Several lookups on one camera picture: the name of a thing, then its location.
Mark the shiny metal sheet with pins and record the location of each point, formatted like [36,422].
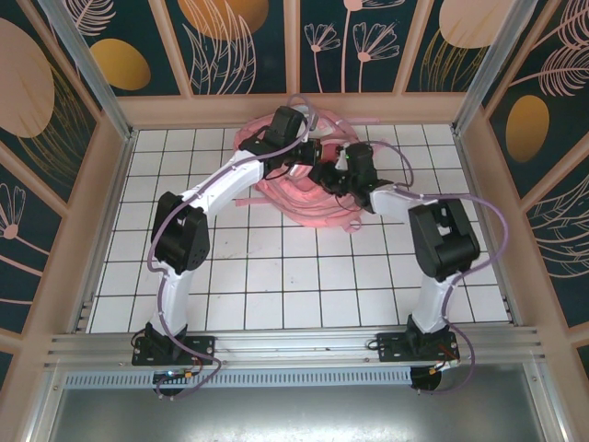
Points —
[294,414]

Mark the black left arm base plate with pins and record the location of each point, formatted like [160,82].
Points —
[202,347]

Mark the grey side bracket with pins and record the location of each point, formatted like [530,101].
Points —
[513,313]

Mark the aluminium frame post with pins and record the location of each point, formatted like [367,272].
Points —
[88,69]
[496,64]

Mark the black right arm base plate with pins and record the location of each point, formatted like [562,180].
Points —
[391,345]

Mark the small circuit board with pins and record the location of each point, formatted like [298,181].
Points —
[172,374]

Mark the yellow power connector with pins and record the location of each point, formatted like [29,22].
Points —
[444,367]

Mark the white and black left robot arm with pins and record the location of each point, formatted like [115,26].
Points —
[230,179]

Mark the pink student backpack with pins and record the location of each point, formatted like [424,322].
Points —
[303,202]

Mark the aluminium mounting rail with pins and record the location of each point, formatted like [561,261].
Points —
[299,343]

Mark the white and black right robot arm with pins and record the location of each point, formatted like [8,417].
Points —
[435,299]

